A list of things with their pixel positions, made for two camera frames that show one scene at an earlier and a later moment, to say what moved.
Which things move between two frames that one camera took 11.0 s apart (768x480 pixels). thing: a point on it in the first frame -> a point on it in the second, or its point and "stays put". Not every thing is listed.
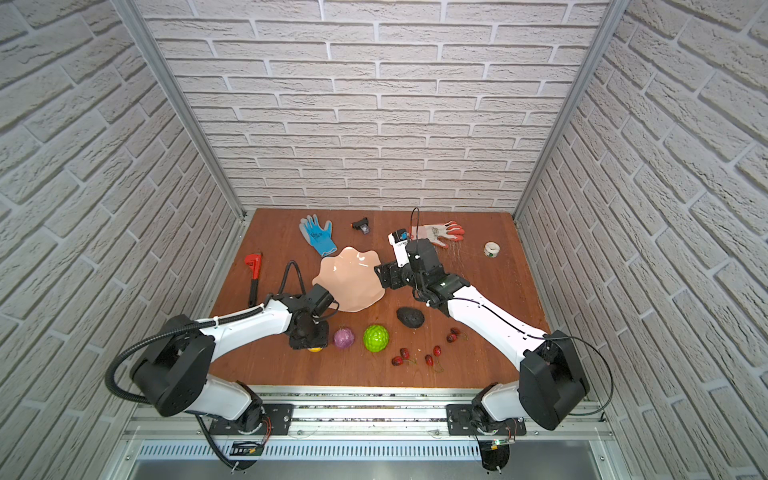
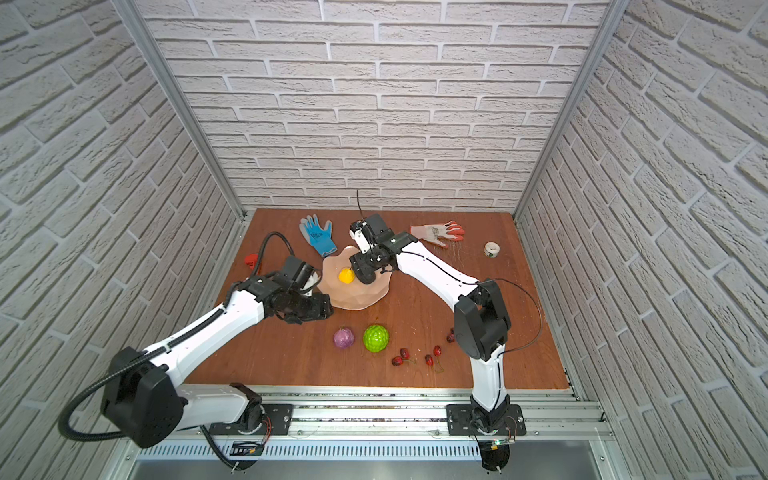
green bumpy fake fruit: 375,338 stays put
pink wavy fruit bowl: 351,278 stays put
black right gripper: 391,272 -> 360,262
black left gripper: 308,341 -> 313,307
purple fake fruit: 343,338 stays put
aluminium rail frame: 370,432 stays put
